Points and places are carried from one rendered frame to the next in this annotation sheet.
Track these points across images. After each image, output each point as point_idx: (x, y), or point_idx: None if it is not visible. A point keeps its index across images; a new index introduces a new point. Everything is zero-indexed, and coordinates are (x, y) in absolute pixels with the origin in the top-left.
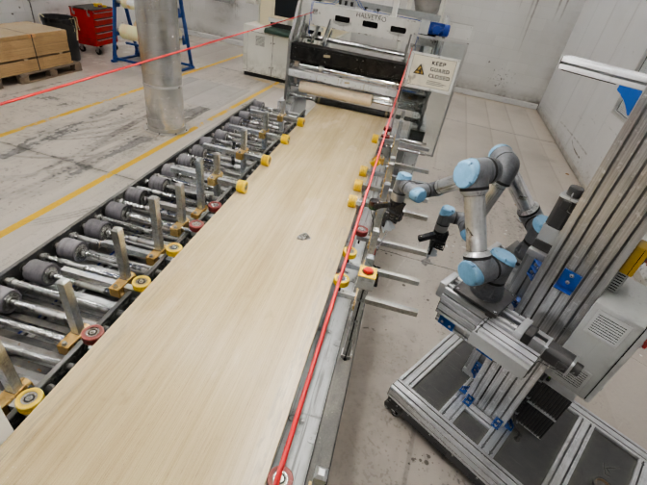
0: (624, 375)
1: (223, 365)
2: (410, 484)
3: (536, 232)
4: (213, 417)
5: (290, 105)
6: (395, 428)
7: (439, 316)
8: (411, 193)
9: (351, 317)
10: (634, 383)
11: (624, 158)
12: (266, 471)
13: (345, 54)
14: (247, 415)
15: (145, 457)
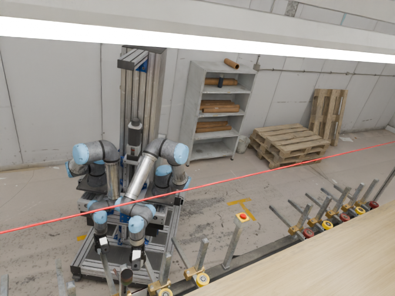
0: (43, 192)
1: (316, 285)
2: (193, 263)
3: (104, 164)
4: (328, 266)
5: None
6: (171, 283)
7: (157, 232)
8: (154, 214)
9: (237, 244)
10: (48, 189)
11: (158, 90)
12: (313, 238)
13: None
14: (312, 256)
15: (360, 273)
